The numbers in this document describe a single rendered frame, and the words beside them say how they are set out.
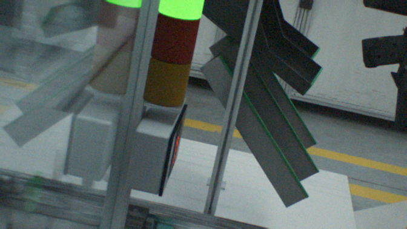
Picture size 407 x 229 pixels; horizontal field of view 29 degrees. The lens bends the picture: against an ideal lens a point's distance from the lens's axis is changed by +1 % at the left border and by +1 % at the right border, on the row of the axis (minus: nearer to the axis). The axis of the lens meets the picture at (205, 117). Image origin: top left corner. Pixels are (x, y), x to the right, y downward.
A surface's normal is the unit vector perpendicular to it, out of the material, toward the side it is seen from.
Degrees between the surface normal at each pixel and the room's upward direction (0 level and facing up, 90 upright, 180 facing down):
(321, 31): 90
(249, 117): 90
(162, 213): 0
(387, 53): 89
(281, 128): 90
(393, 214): 0
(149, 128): 0
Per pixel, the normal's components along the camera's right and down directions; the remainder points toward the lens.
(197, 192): 0.19, -0.93
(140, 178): -0.11, 0.31
